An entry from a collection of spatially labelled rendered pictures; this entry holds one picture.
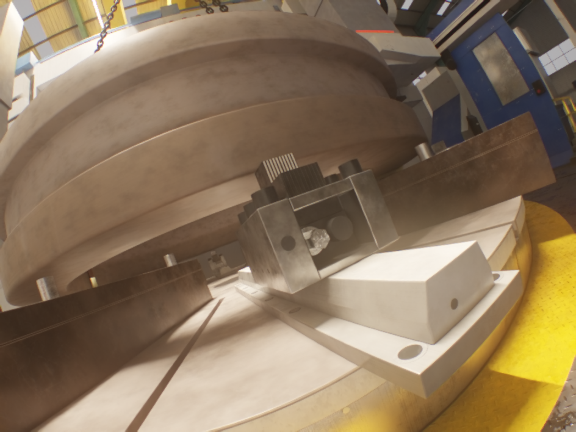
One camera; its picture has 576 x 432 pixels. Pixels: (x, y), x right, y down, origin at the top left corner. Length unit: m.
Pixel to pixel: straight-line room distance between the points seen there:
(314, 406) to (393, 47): 4.05
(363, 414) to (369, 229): 0.46
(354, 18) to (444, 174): 3.71
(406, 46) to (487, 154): 3.03
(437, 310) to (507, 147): 1.26
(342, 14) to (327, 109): 3.69
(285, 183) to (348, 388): 0.53
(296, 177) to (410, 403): 0.65
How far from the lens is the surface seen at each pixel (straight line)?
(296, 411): 0.56
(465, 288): 0.49
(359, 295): 0.57
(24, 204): 1.93
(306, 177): 0.79
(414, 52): 4.42
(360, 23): 4.94
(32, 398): 1.10
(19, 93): 6.70
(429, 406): 0.79
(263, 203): 0.67
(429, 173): 1.68
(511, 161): 1.61
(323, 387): 0.56
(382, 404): 0.68
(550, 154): 4.52
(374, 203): 0.79
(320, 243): 0.69
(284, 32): 1.57
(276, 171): 0.89
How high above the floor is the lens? 0.60
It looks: 3 degrees up
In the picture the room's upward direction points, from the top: 22 degrees counter-clockwise
